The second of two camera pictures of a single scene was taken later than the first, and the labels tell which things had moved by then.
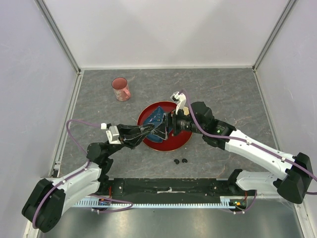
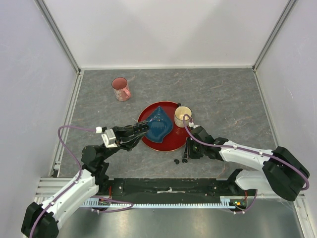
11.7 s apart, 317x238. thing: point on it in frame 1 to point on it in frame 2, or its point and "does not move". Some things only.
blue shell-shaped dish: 155,118 does not move
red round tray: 171,144 does not move
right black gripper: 170,121 to 192,155
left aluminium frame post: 56,34 does not move
